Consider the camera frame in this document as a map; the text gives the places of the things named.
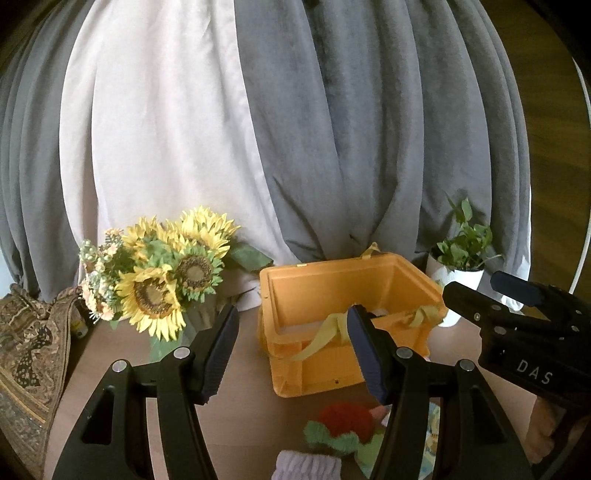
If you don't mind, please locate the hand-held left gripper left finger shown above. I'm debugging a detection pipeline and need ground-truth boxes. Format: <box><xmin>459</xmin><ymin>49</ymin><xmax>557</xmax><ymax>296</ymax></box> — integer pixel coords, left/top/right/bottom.
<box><xmin>51</xmin><ymin>305</ymin><xmax>240</xmax><ymax>480</ymax></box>

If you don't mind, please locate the green felt cloth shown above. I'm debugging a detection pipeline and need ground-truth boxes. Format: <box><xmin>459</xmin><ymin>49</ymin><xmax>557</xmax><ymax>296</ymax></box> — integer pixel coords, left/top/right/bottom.
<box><xmin>355</xmin><ymin>431</ymin><xmax>385</xmax><ymax>478</ymax></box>

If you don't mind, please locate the white plant pot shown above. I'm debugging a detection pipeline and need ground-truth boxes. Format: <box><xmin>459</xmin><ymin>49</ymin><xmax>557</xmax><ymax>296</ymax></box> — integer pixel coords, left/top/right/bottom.
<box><xmin>425</xmin><ymin>252</ymin><xmax>485</xmax><ymax>328</ymax></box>

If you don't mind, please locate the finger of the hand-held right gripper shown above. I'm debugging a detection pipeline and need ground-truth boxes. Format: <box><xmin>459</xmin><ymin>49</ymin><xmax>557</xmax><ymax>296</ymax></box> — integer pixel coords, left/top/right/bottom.
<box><xmin>490</xmin><ymin>271</ymin><xmax>544</xmax><ymax>308</ymax></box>
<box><xmin>442</xmin><ymin>281</ymin><xmax>514</xmax><ymax>325</ymax></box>

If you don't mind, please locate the red and green crochet flower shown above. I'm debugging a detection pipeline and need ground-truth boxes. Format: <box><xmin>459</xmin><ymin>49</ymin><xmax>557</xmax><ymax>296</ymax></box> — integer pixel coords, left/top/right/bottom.
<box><xmin>302</xmin><ymin>401</ymin><xmax>387</xmax><ymax>459</ymax></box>

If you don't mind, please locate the pastel printed cloth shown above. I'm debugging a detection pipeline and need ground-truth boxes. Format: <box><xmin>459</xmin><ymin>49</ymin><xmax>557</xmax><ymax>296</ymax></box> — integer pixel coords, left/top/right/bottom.
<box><xmin>426</xmin><ymin>402</ymin><xmax>445</xmax><ymax>464</ymax></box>

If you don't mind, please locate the grey curtain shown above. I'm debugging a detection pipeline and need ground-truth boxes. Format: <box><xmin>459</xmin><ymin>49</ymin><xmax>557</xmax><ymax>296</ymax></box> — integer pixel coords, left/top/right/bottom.
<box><xmin>0</xmin><ymin>0</ymin><xmax>100</xmax><ymax>303</ymax></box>
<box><xmin>235</xmin><ymin>0</ymin><xmax>532</xmax><ymax>274</ymax></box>

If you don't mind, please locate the person's right hand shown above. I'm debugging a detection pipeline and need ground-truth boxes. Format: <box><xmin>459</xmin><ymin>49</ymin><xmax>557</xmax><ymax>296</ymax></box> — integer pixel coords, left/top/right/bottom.
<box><xmin>525</xmin><ymin>398</ymin><xmax>573</xmax><ymax>465</ymax></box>

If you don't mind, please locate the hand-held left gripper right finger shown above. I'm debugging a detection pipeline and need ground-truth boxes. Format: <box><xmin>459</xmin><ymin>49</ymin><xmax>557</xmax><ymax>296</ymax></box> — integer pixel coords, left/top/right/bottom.
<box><xmin>346</xmin><ymin>303</ymin><xmax>532</xmax><ymax>480</ymax></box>

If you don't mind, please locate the brown patterned cloth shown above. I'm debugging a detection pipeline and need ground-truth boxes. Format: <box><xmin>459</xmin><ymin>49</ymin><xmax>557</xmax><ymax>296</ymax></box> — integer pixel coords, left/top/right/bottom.
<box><xmin>0</xmin><ymin>282</ymin><xmax>86</xmax><ymax>467</ymax></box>

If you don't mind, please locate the artificial sunflower bouquet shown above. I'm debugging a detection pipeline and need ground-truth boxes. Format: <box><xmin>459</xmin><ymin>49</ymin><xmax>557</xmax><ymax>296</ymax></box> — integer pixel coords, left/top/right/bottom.
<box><xmin>78</xmin><ymin>206</ymin><xmax>272</xmax><ymax>355</ymax></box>

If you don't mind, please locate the white curtain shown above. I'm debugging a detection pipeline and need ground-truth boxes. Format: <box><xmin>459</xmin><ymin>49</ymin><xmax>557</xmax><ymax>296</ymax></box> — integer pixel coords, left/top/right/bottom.
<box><xmin>58</xmin><ymin>0</ymin><xmax>303</xmax><ymax>310</ymax></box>

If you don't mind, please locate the green potted plant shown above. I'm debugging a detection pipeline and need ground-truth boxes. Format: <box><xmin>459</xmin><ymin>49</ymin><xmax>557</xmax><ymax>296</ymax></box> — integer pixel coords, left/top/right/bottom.
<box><xmin>435</xmin><ymin>190</ymin><xmax>504</xmax><ymax>273</ymax></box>

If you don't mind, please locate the white knitted sock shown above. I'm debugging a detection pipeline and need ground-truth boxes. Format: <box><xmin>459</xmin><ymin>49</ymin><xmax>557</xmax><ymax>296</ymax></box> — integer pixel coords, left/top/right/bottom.
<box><xmin>270</xmin><ymin>450</ymin><xmax>343</xmax><ymax>480</ymax></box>

